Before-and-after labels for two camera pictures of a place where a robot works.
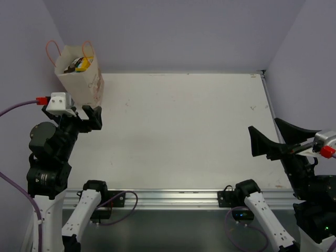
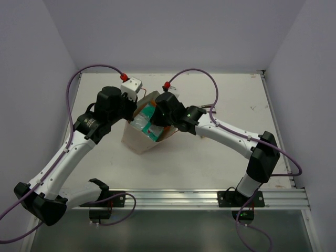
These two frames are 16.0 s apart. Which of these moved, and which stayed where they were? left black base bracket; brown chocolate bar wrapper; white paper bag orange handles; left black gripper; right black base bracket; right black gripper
Moved: right black gripper; white paper bag orange handles; brown chocolate bar wrapper; left black gripper
Stayed: right black base bracket; left black base bracket
